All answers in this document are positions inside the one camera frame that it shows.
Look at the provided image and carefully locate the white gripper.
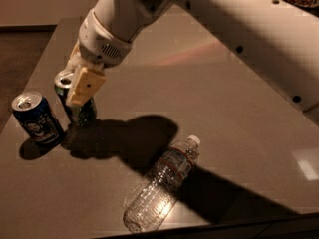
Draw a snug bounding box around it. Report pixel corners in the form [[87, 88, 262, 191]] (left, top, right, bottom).
[[55, 10, 132, 107]]

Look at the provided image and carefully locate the green soda can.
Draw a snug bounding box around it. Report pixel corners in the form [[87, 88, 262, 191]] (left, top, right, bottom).
[[54, 71, 97, 127]]

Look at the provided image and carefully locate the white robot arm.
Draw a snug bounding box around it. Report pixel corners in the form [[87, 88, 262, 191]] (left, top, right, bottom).
[[67, 0, 319, 113]]

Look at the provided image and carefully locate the blue pepsi can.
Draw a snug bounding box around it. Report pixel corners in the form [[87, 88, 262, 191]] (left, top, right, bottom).
[[12, 92, 64, 147]]

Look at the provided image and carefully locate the clear plastic water bottle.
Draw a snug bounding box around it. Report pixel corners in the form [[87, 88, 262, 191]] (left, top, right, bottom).
[[123, 135, 200, 233]]

